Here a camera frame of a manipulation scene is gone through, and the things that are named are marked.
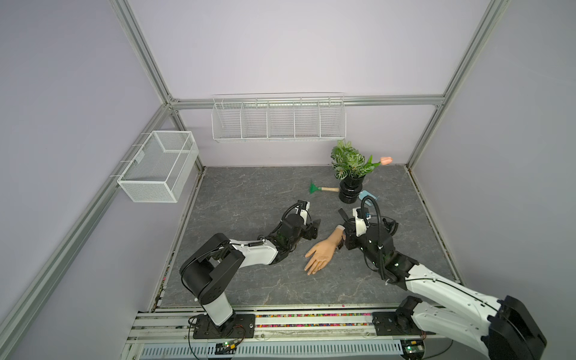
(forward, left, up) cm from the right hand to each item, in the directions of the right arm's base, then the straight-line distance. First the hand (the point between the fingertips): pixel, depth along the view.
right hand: (346, 222), depth 81 cm
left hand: (+5, +12, -6) cm, 14 cm away
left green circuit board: (-36, +42, -18) cm, 58 cm away
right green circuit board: (-37, -19, -18) cm, 46 cm away
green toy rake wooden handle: (+29, +10, -16) cm, 35 cm away
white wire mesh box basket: (+17, +69, +11) cm, 72 cm away
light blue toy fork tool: (+25, -15, -15) cm, 32 cm away
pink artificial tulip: (+21, -16, +11) cm, 28 cm away
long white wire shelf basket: (+45, +26, +15) cm, 54 cm away
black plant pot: (+20, -6, -6) cm, 22 cm away
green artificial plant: (+21, -2, +10) cm, 24 cm away
